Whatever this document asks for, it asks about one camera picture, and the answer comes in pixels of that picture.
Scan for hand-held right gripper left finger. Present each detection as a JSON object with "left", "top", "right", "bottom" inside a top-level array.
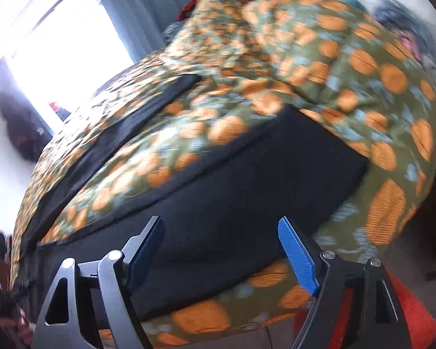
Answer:
[{"left": 33, "top": 216, "right": 167, "bottom": 349}]

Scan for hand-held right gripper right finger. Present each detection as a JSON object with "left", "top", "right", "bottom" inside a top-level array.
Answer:
[{"left": 278, "top": 216, "right": 412, "bottom": 349}]

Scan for black pants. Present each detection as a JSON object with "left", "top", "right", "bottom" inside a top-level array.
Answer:
[{"left": 20, "top": 74, "right": 370, "bottom": 322}]

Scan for person's red clothing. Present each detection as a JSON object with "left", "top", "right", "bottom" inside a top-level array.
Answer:
[{"left": 294, "top": 269, "right": 436, "bottom": 349}]

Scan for small red item by window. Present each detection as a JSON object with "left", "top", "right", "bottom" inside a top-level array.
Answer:
[{"left": 49, "top": 102, "right": 70, "bottom": 121}]

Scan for black hanging bag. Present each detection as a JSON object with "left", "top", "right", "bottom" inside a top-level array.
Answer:
[{"left": 0, "top": 91, "right": 51, "bottom": 162}]

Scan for green orange printed blanket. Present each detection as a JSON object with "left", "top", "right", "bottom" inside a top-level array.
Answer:
[{"left": 9, "top": 0, "right": 436, "bottom": 348}]

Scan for bright window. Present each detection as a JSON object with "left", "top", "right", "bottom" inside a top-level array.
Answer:
[{"left": 7, "top": 0, "right": 135, "bottom": 131}]

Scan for grey folded cloth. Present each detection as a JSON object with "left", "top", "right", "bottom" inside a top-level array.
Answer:
[{"left": 166, "top": 22, "right": 185, "bottom": 45}]

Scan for dark red cloth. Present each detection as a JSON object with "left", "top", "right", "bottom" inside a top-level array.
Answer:
[{"left": 174, "top": 0, "right": 201, "bottom": 19}]

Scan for grey-blue curtain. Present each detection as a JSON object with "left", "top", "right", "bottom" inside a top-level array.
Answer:
[{"left": 87, "top": 0, "right": 199, "bottom": 48}]

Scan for grey-blue clothes pile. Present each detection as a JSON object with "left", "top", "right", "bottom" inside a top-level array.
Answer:
[{"left": 374, "top": 0, "right": 436, "bottom": 62}]

